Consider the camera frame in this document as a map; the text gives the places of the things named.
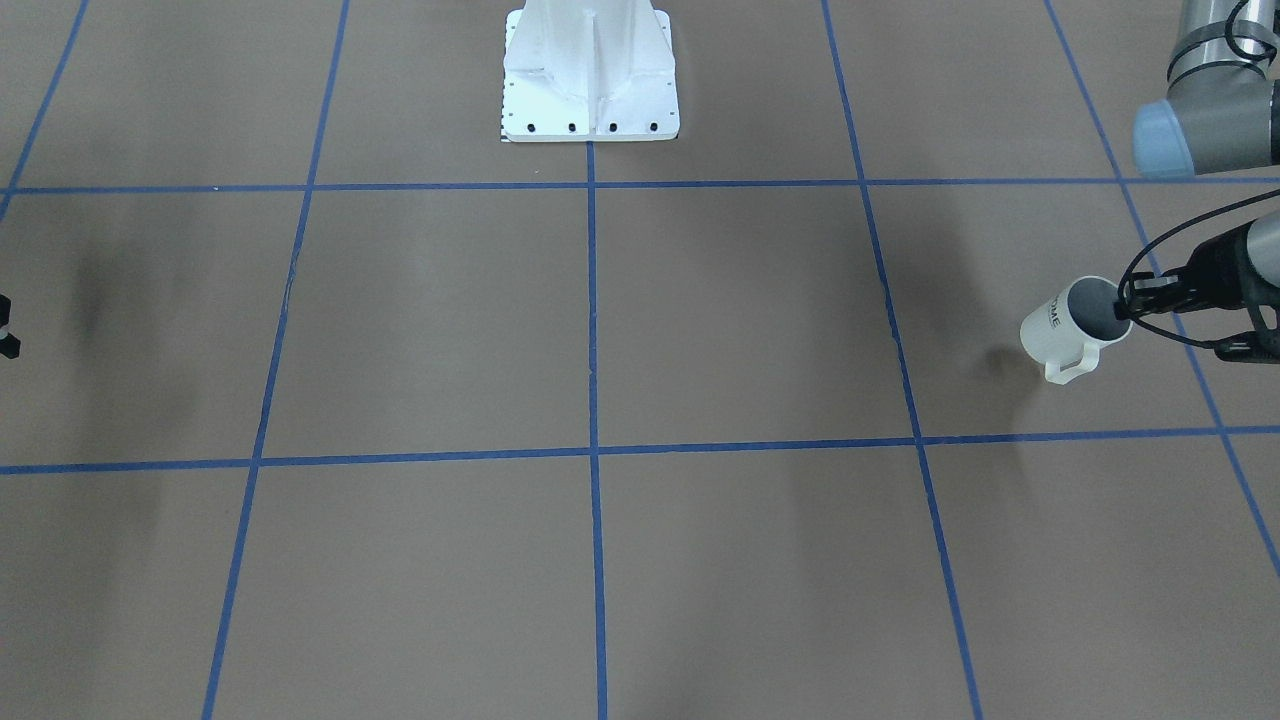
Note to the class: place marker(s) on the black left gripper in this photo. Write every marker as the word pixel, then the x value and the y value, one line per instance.
pixel 1213 268

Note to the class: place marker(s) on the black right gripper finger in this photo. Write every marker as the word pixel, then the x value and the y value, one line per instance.
pixel 9 344

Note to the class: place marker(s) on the white ribbed mug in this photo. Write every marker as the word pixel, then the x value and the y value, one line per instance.
pixel 1066 335

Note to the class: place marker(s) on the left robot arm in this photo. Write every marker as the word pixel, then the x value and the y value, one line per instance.
pixel 1219 114

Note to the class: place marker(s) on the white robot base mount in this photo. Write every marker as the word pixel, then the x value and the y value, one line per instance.
pixel 589 71

